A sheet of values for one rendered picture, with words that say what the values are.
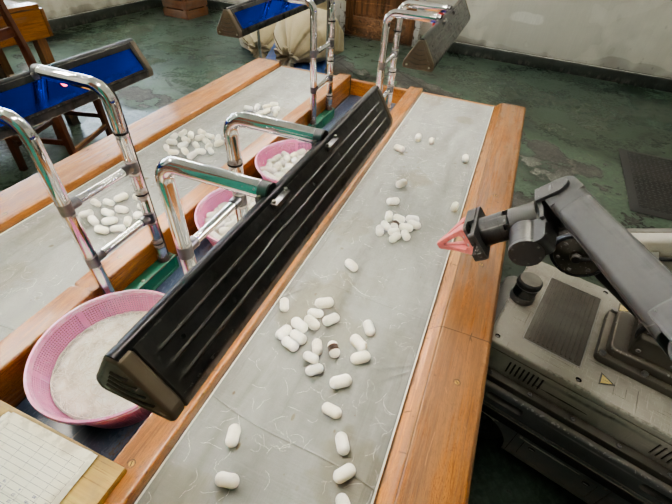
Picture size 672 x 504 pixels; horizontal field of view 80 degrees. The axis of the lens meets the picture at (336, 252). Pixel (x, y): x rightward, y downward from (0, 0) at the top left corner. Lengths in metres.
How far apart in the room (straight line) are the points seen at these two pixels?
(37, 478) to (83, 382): 0.18
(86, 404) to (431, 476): 0.56
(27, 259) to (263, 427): 0.67
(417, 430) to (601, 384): 0.68
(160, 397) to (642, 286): 0.50
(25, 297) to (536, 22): 5.03
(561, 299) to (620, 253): 0.80
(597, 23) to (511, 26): 0.80
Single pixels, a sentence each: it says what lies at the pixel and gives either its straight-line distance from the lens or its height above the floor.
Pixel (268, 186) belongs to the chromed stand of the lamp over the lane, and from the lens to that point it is 0.46.
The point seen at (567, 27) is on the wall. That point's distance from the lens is 5.28.
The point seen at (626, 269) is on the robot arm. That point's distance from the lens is 0.59.
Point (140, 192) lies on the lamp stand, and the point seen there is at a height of 0.91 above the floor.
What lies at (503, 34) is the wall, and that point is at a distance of 5.33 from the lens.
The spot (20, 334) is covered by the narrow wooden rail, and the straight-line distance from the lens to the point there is 0.91.
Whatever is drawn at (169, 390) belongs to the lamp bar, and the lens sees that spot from 0.36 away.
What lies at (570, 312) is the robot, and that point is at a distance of 1.37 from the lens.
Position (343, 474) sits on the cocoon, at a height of 0.76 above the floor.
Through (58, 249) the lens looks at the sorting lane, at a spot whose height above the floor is 0.74.
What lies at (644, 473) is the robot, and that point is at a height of 0.34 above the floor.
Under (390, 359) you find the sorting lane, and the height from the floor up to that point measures 0.74.
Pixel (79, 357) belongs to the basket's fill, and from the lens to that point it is 0.86.
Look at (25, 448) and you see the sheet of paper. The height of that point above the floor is 0.78.
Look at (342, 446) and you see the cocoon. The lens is 0.66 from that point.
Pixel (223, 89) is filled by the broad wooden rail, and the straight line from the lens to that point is 1.76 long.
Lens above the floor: 1.37
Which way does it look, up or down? 42 degrees down
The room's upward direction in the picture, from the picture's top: 3 degrees clockwise
